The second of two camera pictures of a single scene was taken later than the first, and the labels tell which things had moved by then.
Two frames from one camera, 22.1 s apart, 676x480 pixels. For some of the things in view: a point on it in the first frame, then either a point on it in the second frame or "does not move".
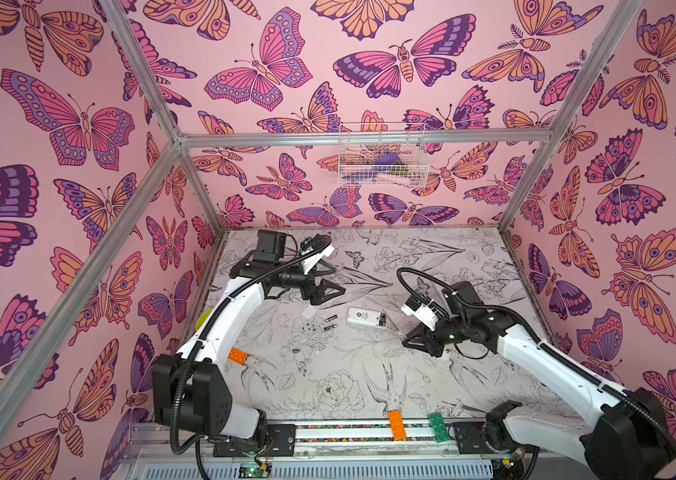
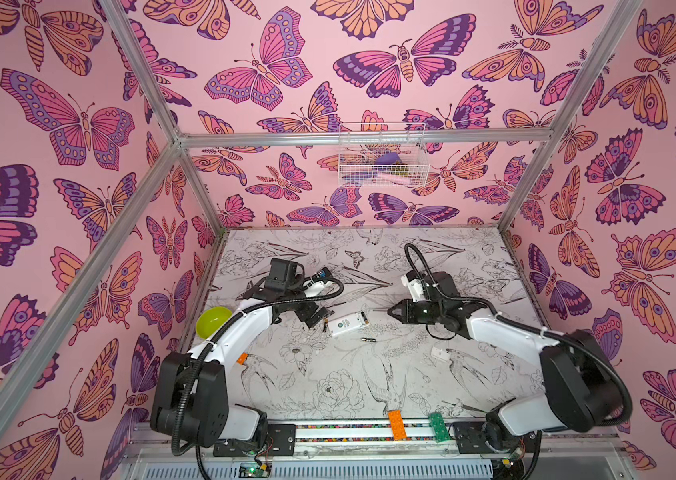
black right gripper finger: [424, 339] → [400, 311]
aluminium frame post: [162, 107] does not move
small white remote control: [365, 316] → [348, 322]
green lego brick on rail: [441, 432] does not move
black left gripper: [314, 296] → [304, 314]
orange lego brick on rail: [397, 424] does not move
